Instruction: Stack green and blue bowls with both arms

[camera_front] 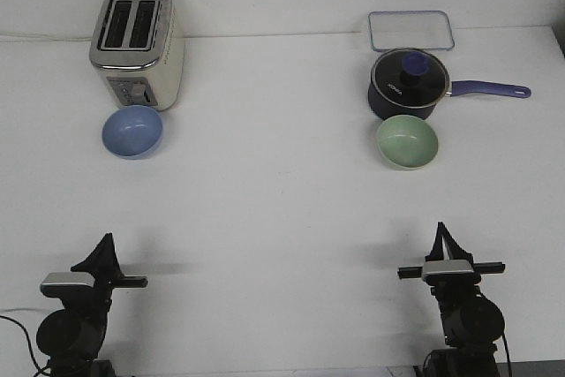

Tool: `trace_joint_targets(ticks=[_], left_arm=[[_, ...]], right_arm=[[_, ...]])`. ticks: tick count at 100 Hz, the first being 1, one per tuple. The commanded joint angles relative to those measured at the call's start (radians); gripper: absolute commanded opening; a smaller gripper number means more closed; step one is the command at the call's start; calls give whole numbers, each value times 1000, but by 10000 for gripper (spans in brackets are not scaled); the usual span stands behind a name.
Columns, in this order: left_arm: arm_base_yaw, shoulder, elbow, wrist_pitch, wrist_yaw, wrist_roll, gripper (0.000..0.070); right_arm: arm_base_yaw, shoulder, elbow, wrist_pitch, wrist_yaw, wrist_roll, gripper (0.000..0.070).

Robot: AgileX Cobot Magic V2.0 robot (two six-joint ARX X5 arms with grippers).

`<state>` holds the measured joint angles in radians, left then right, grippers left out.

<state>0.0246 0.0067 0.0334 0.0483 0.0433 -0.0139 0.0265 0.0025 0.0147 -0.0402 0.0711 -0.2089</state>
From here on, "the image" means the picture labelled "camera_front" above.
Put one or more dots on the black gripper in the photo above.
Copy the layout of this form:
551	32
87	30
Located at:
102	263
454	286

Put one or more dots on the green bowl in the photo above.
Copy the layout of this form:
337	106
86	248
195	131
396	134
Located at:
406	142

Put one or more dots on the blue bowl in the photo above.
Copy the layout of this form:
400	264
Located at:
133	132

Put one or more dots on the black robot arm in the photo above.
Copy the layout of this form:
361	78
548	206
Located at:
471	323
72	336

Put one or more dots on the dark blue saucepan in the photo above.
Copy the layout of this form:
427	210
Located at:
385	109

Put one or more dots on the glass pot lid blue knob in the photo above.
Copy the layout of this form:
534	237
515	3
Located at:
411	78

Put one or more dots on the silver two-slot toaster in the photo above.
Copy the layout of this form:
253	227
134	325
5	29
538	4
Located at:
138	51

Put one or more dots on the clear plastic container lid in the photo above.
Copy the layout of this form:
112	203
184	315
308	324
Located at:
427	30

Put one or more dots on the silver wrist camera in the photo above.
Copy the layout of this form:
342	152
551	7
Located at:
57	283
444	268

